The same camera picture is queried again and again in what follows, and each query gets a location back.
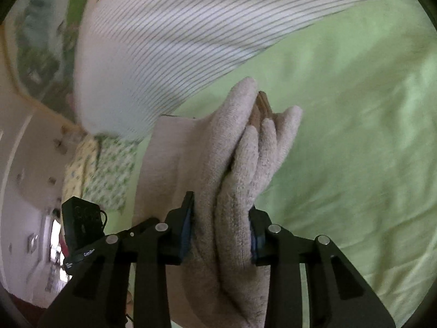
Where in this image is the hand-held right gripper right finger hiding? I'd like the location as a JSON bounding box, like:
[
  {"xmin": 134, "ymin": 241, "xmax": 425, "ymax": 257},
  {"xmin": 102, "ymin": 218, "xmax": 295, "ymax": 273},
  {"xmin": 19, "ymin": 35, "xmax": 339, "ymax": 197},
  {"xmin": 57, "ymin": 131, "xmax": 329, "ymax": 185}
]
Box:
[{"xmin": 249, "ymin": 207, "xmax": 397, "ymax": 328}]

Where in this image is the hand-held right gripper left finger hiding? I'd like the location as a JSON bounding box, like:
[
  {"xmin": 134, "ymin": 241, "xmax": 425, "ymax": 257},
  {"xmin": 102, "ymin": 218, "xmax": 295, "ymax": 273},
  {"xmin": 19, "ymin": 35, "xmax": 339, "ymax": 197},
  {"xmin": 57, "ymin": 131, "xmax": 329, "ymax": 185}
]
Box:
[{"xmin": 37, "ymin": 191, "xmax": 196, "ymax": 328}]

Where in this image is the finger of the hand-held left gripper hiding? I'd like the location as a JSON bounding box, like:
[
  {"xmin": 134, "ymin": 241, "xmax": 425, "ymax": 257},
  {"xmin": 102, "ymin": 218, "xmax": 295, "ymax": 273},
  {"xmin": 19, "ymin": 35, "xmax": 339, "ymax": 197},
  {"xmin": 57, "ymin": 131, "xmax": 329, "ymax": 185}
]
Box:
[{"xmin": 116, "ymin": 217, "xmax": 159, "ymax": 244}]

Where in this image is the beige knitted sweater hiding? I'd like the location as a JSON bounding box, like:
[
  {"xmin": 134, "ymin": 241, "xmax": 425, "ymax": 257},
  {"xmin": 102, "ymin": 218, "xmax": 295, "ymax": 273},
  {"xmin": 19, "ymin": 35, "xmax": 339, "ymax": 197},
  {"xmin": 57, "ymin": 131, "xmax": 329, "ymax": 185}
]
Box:
[{"xmin": 131, "ymin": 77, "xmax": 304, "ymax": 328}]

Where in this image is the yellow patterned small pillow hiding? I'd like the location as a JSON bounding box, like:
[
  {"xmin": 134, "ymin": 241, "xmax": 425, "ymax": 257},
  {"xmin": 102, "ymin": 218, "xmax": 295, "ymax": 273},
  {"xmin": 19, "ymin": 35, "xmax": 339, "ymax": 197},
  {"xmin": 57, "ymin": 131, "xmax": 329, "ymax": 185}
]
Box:
[{"xmin": 63, "ymin": 133, "xmax": 103, "ymax": 199}]

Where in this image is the green patterned small pillow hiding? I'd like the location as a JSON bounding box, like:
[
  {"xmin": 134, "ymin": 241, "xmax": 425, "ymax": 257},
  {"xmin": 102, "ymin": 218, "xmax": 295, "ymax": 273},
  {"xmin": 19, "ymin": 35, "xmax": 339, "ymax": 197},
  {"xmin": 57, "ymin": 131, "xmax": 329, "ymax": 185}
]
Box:
[{"xmin": 80, "ymin": 135, "xmax": 139, "ymax": 212}]

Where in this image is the green bed sheet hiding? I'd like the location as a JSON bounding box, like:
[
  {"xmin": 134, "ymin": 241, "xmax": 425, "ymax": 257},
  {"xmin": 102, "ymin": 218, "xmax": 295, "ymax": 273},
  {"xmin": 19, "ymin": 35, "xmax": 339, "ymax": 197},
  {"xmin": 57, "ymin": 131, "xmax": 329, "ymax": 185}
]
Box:
[{"xmin": 37, "ymin": 0, "xmax": 437, "ymax": 328}]

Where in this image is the white striped pillow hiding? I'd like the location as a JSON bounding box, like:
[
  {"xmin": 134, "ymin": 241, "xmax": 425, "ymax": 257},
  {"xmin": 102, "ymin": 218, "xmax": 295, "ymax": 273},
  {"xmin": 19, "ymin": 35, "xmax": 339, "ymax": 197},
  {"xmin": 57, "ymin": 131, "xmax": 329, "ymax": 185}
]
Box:
[{"xmin": 73, "ymin": 0, "xmax": 415, "ymax": 140}]

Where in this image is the floral wall painting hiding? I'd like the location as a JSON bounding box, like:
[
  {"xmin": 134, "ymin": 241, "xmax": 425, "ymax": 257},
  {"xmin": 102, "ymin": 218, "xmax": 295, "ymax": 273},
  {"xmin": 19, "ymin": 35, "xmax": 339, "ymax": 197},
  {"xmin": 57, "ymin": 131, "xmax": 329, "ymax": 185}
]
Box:
[{"xmin": 3, "ymin": 0, "xmax": 113, "ymax": 124}]

